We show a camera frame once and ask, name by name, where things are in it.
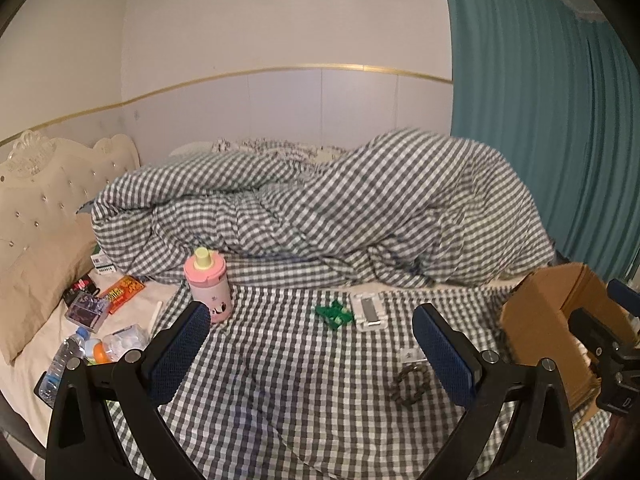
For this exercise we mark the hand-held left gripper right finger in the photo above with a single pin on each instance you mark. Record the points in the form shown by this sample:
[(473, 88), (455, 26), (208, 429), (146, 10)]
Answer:
[(445, 360)]

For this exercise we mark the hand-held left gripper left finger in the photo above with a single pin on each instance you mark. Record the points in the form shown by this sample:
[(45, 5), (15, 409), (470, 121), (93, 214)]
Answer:
[(177, 355)]

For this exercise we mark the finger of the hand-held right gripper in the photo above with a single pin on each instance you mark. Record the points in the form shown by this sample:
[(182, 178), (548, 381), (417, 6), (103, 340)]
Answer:
[(622, 293), (592, 330)]

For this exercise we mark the cardboard box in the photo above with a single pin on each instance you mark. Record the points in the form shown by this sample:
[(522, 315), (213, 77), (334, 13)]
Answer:
[(535, 310)]

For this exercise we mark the person's right hand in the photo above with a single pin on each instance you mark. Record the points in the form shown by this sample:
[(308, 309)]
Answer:
[(612, 437)]

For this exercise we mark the small white card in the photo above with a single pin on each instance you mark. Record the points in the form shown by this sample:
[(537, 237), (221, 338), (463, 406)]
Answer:
[(412, 355)]

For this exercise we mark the white stick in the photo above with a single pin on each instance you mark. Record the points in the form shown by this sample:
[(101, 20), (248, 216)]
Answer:
[(156, 314)]

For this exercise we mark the clear plastic bag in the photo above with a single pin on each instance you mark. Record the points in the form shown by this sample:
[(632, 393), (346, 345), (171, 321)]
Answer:
[(127, 340)]

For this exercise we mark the pink drinking bottle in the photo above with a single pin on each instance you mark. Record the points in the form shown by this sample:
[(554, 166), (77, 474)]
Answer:
[(212, 295)]

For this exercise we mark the orange-lidded baby bottle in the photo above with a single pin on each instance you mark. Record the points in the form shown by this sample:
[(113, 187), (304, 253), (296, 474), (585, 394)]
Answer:
[(100, 352)]

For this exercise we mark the orange snack packet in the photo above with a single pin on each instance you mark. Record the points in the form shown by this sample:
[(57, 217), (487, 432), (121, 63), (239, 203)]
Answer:
[(122, 293)]

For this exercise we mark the white rectangular packet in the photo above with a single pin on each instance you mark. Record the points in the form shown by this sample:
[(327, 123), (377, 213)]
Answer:
[(369, 310)]

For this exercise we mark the purple box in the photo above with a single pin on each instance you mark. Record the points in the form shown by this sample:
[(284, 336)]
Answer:
[(87, 312)]

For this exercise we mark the clear water bottle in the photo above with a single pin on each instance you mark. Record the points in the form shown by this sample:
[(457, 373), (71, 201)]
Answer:
[(62, 365)]

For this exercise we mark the pink black packet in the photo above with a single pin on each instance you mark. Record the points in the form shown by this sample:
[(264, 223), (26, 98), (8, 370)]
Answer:
[(82, 287)]

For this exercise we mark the white green box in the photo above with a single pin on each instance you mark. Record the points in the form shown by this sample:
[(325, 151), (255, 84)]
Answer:
[(102, 265)]

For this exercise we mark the green toy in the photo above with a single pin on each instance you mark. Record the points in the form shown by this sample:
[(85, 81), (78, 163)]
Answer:
[(336, 314)]

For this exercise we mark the grey checked bed sheet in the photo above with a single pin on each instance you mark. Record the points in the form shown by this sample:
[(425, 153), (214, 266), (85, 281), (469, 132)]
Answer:
[(300, 400)]

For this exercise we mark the beige pillow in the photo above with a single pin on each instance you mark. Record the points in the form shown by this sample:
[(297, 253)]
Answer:
[(35, 285)]

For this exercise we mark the cream fitted sheet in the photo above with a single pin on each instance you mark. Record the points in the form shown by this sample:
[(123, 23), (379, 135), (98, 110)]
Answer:
[(20, 395)]

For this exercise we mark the grey checked duvet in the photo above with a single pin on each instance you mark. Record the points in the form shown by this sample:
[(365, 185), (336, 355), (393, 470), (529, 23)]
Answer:
[(325, 210)]

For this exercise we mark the teal curtain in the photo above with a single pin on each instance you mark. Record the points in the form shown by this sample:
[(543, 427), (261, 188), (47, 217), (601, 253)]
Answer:
[(540, 110)]

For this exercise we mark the white pillow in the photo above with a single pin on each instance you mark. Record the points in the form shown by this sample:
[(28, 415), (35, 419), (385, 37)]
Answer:
[(192, 148)]

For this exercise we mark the cream tufted headboard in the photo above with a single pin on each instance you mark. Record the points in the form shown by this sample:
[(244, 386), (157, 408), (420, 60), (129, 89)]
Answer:
[(50, 185)]

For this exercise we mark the patterned pillow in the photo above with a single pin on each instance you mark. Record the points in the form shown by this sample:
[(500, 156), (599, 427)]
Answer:
[(270, 146)]

